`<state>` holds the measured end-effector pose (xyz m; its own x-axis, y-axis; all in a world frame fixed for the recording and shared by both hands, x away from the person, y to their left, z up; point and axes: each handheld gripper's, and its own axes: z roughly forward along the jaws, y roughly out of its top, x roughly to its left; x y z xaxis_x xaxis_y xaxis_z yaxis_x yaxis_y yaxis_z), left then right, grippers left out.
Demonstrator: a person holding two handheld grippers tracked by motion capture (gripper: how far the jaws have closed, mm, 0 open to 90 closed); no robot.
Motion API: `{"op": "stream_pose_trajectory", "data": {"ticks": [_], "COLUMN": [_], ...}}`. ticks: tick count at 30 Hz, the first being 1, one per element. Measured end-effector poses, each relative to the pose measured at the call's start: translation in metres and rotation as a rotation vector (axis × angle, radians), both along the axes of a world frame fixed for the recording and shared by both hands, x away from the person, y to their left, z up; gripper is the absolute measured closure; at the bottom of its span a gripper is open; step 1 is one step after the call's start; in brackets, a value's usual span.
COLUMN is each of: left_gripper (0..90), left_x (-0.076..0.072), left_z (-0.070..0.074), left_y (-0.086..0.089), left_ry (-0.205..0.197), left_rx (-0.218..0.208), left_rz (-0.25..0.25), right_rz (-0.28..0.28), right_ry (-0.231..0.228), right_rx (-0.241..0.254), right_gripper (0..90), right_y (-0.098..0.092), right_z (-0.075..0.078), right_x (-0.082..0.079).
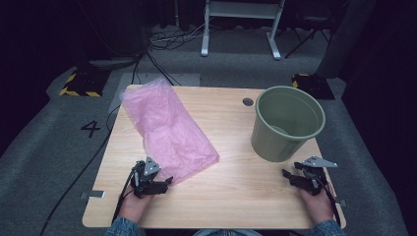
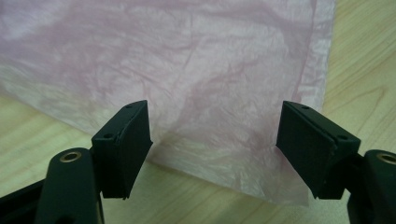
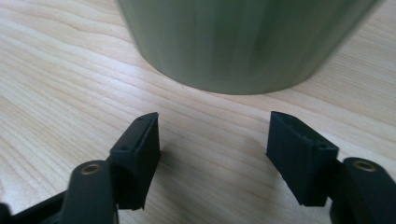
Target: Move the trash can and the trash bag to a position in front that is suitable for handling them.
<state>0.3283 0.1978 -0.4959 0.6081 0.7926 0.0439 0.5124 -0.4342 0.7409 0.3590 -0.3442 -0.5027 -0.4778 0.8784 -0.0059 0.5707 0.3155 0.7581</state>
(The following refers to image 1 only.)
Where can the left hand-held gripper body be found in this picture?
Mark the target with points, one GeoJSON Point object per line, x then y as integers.
{"type": "Point", "coordinates": [144, 185]}

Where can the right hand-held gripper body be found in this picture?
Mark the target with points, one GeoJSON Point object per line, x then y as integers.
{"type": "Point", "coordinates": [313, 182]}

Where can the green plastic bin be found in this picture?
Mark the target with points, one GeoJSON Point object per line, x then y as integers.
{"type": "Point", "coordinates": [278, 144]}

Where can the pink plastic bag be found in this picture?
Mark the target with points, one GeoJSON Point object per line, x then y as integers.
{"type": "Point", "coordinates": [167, 128]}

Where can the person's left hand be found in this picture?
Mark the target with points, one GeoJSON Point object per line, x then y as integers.
{"type": "Point", "coordinates": [134, 208]}

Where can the person's right hand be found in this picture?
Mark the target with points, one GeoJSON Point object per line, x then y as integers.
{"type": "Point", "coordinates": [319, 208]}

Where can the small grey floor tape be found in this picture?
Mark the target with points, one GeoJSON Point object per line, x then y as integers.
{"type": "Point", "coordinates": [342, 203]}

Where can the grey floor tape strip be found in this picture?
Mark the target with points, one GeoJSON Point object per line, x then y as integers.
{"type": "Point", "coordinates": [93, 194]}

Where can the black yellow striped stand base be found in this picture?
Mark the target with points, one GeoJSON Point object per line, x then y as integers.
{"type": "Point", "coordinates": [314, 87]}
{"type": "Point", "coordinates": [85, 83]}

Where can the dark round table grommet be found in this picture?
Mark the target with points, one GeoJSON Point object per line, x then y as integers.
{"type": "Point", "coordinates": [248, 102]}

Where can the grey flat stand base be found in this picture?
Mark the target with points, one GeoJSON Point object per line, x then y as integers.
{"type": "Point", "coordinates": [114, 62]}

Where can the black tripod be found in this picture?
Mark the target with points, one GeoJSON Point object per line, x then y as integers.
{"type": "Point", "coordinates": [306, 37]}

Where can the grey pillar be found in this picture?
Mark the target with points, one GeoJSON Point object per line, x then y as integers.
{"type": "Point", "coordinates": [344, 39]}

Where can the white metal table frame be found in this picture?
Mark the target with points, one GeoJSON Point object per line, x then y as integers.
{"type": "Point", "coordinates": [241, 10]}

